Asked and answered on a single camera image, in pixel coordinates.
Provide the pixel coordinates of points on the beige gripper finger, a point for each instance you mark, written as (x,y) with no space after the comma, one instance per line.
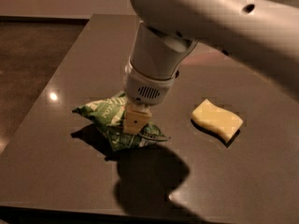
(135,117)

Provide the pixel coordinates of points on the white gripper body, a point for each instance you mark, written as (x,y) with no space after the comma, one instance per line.
(146,89)

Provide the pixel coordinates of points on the green jalapeno chip bag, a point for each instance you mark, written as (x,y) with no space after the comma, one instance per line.
(108,116)

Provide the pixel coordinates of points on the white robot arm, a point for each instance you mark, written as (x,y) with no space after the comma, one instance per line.
(261,34)

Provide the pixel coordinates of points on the yellow sponge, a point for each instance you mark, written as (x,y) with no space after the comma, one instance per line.
(217,120)

